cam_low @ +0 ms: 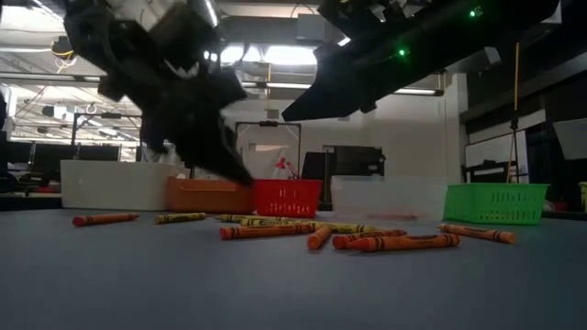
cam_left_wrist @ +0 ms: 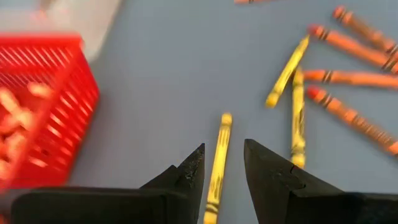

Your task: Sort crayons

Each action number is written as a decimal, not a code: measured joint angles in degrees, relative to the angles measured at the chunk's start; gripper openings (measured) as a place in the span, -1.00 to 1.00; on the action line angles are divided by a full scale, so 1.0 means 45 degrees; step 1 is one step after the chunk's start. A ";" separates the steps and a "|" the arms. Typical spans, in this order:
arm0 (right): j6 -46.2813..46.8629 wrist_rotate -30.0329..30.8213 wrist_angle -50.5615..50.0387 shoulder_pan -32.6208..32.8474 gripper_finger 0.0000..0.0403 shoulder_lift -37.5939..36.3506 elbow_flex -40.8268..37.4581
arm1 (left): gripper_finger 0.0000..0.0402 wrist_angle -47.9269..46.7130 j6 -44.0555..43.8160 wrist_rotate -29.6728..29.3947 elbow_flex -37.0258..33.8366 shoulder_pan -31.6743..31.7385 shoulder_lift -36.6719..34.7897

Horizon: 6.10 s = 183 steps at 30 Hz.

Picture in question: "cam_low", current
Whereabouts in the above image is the long ceiling light tube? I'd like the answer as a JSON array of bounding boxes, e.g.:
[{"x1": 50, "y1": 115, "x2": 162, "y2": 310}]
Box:
[{"x1": 240, "y1": 81, "x2": 445, "y2": 96}]

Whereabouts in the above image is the dark computer monitor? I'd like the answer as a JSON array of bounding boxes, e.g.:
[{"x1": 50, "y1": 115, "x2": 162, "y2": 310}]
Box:
[{"x1": 30, "y1": 141, "x2": 124, "y2": 162}]

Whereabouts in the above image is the white plastic bin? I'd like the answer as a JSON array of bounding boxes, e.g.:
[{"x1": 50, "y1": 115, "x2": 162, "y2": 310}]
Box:
[{"x1": 60, "y1": 159, "x2": 192, "y2": 212}]

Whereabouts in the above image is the orange plastic bin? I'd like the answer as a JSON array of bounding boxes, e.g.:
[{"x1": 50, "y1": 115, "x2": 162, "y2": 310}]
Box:
[{"x1": 165, "y1": 176, "x2": 254, "y2": 215}]

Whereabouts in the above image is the black frame stand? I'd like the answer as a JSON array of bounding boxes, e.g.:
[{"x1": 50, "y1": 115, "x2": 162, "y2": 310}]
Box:
[{"x1": 233, "y1": 120, "x2": 303, "y2": 181}]

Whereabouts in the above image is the silver ventilation duct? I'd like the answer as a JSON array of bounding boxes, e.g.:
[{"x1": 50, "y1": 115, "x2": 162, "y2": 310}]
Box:
[{"x1": 201, "y1": 0, "x2": 222, "y2": 28}]

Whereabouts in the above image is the grey ceiling air unit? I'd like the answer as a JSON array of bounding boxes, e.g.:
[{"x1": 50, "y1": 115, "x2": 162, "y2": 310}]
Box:
[{"x1": 295, "y1": 13, "x2": 329, "y2": 46}]

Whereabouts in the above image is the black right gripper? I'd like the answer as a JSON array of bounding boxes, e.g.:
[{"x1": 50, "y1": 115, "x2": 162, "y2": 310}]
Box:
[{"x1": 281, "y1": 26, "x2": 465, "y2": 123}]

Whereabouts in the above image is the clear plastic bin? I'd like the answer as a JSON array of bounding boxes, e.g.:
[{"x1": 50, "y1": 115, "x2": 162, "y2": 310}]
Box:
[{"x1": 329, "y1": 174, "x2": 449, "y2": 223}]

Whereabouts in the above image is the black tripod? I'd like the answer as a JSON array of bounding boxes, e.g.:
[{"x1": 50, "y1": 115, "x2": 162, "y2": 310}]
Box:
[{"x1": 504, "y1": 114, "x2": 524, "y2": 185}]

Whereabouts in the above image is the red desk lamp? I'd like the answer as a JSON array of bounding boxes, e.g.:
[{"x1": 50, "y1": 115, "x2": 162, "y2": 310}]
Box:
[{"x1": 273, "y1": 156, "x2": 300, "y2": 181}]

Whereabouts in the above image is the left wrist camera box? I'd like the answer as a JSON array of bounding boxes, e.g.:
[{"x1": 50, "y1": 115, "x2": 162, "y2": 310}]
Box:
[{"x1": 146, "y1": 2, "x2": 219, "y2": 72}]

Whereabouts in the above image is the whiteboard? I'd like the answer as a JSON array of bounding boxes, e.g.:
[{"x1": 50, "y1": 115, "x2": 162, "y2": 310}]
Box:
[{"x1": 464, "y1": 129, "x2": 529, "y2": 184}]

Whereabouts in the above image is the orange crayon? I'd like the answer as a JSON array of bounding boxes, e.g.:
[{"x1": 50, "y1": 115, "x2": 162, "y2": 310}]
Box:
[
  {"x1": 306, "y1": 225, "x2": 333, "y2": 251},
  {"x1": 346, "y1": 233, "x2": 461, "y2": 254},
  {"x1": 218, "y1": 222, "x2": 323, "y2": 242},
  {"x1": 437, "y1": 222, "x2": 518, "y2": 246}
]

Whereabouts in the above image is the red plastic basket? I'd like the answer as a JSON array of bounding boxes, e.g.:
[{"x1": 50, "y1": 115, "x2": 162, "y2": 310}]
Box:
[{"x1": 250, "y1": 178, "x2": 324, "y2": 219}]

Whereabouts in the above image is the white panel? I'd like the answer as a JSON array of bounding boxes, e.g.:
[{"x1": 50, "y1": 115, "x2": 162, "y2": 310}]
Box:
[{"x1": 247, "y1": 144, "x2": 289, "y2": 181}]

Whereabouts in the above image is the yellow hanging cable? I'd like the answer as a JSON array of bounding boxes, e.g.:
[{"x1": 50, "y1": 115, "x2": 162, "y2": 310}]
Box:
[{"x1": 513, "y1": 40, "x2": 522, "y2": 123}]

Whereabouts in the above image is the green plastic basket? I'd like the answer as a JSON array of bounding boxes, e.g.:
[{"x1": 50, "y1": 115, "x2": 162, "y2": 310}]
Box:
[{"x1": 443, "y1": 182, "x2": 550, "y2": 226}]

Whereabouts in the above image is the red-orange crayon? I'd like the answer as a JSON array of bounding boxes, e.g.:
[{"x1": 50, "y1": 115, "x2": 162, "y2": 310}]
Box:
[
  {"x1": 331, "y1": 228, "x2": 409, "y2": 251},
  {"x1": 72, "y1": 212, "x2": 140, "y2": 228}
]

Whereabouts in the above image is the black monitor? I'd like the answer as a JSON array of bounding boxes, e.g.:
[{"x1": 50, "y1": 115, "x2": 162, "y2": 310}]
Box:
[{"x1": 301, "y1": 145, "x2": 387, "y2": 181}]

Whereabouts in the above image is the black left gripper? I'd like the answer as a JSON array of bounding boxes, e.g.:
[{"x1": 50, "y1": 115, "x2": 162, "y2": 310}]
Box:
[{"x1": 98, "y1": 27, "x2": 255, "y2": 186}]

